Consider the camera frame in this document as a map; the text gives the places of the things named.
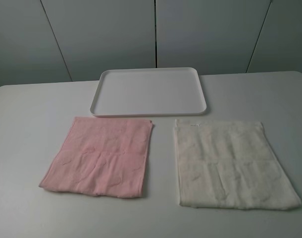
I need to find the pink towel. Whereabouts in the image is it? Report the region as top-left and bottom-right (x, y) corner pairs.
(39, 117), (153, 198)

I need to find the cream white towel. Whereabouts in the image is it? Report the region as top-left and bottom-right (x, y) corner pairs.
(174, 119), (302, 210)

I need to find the white rectangular plastic tray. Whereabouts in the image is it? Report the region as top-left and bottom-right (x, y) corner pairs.
(90, 67), (207, 118)

